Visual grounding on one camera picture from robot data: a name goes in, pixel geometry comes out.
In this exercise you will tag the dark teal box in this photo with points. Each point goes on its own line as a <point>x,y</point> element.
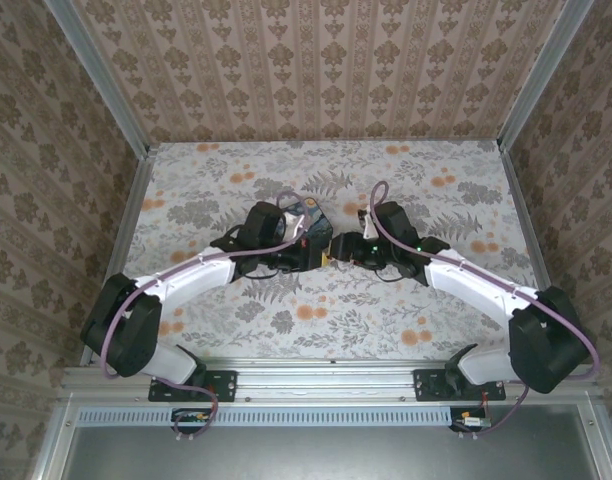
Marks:
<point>316,222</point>

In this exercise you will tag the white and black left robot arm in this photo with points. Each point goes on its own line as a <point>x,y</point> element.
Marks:
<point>196,272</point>

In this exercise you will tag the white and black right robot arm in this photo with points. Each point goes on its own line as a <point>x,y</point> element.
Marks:
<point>466,280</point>

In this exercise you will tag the grey metal sheet panel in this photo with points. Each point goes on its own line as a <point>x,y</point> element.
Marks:
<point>326,452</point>

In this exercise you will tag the small connector board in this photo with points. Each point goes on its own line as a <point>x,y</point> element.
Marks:
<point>192,418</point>
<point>472,422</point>

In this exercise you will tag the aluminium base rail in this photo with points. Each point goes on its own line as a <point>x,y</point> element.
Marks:
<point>326,377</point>

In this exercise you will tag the aluminium table side rail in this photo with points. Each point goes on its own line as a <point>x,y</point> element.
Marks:
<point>131,210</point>
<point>523,215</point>

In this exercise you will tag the aluminium frame post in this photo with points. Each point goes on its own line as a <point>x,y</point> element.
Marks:
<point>541,75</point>
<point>101,80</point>

